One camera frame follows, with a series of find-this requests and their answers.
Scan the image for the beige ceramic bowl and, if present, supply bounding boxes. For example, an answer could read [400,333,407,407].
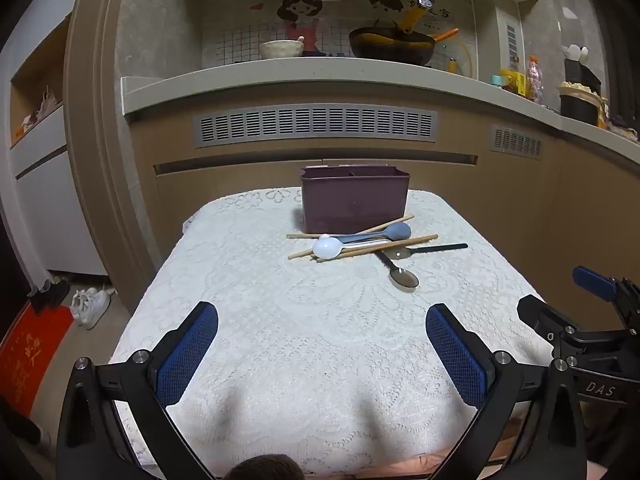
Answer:
[259,37,305,60]

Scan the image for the grey stone countertop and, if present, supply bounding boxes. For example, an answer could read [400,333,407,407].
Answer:
[120,56,640,161]

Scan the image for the white lace tablecloth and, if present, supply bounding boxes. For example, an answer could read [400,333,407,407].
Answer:
[107,187,556,476]

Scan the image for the black shoes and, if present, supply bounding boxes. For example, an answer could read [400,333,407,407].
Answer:
[27,280,71,316]

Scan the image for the wooden counter cabinet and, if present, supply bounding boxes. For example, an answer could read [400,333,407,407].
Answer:
[125,95,640,311]

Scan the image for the blue plastic spoon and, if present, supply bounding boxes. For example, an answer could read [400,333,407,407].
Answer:
[320,222,412,246]

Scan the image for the black wok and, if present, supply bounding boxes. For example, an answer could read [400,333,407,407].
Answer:
[348,27,437,66]

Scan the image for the orange-capped plastic bottle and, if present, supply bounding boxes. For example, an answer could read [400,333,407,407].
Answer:
[525,56,545,103]

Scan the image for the white shelf cabinet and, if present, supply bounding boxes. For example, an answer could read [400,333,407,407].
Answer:
[0,10,108,276]

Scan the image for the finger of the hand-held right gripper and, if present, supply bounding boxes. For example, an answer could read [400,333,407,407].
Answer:
[517,295,640,358]
[572,266,640,333]

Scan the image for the small grey vent grille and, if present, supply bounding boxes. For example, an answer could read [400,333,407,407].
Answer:
[489,125,545,161]

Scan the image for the purple plastic utensil holder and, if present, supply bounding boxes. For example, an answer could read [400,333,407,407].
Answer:
[299,164,412,235]

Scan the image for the white plastic spoon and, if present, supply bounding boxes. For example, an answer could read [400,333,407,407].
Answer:
[312,236,391,261]

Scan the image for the white sneaker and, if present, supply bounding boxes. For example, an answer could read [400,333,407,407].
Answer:
[82,287,112,330]
[70,289,98,321]

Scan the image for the metal spoon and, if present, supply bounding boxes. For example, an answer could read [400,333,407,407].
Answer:
[375,250,420,290]

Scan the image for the black-handled metal utensil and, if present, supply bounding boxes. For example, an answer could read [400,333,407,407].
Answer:
[389,243,469,259]

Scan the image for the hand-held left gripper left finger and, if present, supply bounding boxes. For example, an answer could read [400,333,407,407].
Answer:
[56,301,236,480]

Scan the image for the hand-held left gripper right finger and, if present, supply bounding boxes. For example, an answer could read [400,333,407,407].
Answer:
[425,302,588,480]

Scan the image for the yellow packet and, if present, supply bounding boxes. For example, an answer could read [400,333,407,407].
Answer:
[500,69,528,97]

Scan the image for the cartoon woman wall sticker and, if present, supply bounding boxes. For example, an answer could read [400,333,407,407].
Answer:
[276,0,323,53]

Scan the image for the red floor mat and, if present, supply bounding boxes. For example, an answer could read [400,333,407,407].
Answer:
[0,305,75,418]

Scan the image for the yellow utensil handle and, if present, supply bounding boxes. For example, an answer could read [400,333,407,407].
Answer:
[392,0,436,36]

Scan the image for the black box with white items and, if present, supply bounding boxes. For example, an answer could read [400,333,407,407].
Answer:
[564,45,601,93]

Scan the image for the white wall appliance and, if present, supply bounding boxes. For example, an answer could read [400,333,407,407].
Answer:
[492,7,526,81]

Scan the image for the large grey vent grille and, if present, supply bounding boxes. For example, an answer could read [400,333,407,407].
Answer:
[193,107,438,148]

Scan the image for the cartoon man wall sticker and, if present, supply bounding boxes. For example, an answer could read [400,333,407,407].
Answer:
[369,0,403,26]

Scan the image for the black round container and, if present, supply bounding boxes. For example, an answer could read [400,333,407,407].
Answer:
[557,82,608,127]

